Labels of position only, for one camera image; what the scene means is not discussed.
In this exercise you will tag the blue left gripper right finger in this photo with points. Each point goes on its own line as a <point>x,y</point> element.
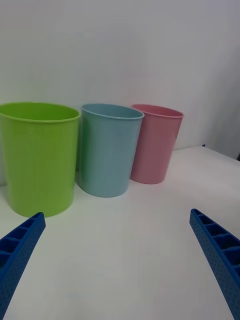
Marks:
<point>220,255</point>

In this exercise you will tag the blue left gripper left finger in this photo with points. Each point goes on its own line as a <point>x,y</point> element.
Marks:
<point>17,255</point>

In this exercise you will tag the green plastic waste bin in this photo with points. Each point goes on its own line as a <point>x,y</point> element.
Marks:
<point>40,160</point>

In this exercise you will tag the pink plastic waste bin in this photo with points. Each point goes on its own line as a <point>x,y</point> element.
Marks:
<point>156,147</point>

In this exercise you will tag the pale blue plastic waste bin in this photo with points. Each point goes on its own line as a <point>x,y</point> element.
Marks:
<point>107,155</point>

